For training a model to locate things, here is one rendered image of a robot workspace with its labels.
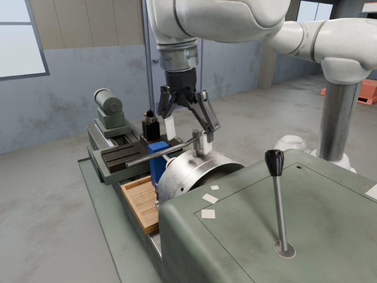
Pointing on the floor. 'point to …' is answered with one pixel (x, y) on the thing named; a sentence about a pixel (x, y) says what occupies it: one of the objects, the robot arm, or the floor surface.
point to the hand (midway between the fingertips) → (188, 141)
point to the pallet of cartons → (366, 91)
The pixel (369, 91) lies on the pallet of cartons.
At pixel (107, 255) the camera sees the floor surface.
